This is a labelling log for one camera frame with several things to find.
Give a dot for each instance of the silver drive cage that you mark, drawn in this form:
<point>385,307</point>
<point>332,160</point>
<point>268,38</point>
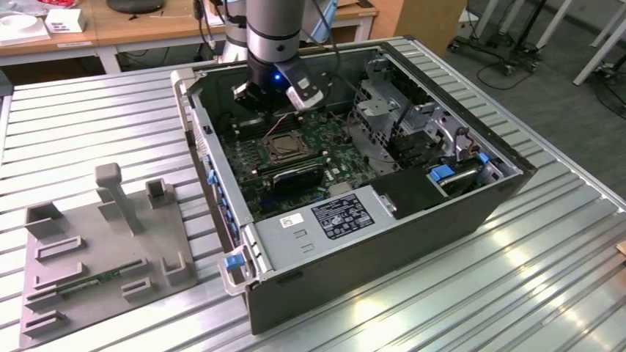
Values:
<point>374,110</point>

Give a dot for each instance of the silver power supply unit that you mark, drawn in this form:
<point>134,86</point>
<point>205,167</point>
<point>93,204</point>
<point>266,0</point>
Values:
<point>294,245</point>

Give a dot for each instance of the white tray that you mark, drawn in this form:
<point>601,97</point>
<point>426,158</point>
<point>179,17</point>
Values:
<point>22,31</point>

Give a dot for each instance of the black open PC case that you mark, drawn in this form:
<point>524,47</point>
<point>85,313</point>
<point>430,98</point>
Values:
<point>372,264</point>

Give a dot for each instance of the silver CPU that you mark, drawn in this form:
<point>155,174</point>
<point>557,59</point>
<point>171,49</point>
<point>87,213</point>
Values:
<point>290,146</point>

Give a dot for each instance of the blue disk carrier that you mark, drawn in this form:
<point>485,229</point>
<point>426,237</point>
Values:
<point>440,172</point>

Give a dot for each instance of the white sticker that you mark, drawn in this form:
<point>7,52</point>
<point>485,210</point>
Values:
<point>292,221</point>

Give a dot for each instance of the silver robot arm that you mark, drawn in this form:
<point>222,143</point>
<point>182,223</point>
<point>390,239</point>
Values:
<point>272,33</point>

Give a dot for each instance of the installed green RAM stick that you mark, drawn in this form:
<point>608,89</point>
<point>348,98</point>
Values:
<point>289,168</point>

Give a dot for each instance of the grey parts rack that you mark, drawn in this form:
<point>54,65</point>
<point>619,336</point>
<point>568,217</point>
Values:
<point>98,249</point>

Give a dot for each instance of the black wheeled stand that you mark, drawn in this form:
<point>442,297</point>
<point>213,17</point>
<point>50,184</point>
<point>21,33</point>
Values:
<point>528,25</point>

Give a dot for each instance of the wooden cabinet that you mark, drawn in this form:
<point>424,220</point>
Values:
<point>430,22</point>

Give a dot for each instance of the black power supply label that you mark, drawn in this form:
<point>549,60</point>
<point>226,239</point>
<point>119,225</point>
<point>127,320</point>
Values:
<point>342,216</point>

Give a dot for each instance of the black air shroud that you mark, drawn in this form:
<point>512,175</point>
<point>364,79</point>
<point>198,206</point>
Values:
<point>406,194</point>

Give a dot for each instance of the white table frame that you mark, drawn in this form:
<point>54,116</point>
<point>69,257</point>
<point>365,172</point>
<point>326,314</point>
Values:
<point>556,22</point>
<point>597,55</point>

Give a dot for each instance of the blue case latch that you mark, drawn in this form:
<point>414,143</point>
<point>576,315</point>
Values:
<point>233,263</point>

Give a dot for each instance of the wooden desk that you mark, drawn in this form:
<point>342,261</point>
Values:
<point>147,29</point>

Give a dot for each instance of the small blue clip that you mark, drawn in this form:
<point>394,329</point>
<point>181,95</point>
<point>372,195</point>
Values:
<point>211,177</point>
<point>482,158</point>

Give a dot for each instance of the black round object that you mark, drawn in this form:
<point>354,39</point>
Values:
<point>134,5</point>

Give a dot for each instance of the red item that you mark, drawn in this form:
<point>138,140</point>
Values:
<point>54,3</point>

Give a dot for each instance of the green motherboard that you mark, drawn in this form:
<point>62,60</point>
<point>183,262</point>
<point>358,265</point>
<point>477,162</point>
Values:
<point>342,172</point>

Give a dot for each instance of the wooden block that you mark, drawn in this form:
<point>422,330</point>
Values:
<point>621,253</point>

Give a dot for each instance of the CPU socket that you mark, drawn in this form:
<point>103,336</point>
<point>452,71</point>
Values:
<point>312,157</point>

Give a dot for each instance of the white cardboard box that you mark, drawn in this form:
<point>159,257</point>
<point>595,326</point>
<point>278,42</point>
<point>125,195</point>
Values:
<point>66,18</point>

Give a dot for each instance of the brown cardboard piece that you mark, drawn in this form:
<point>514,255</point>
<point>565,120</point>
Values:
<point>360,3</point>

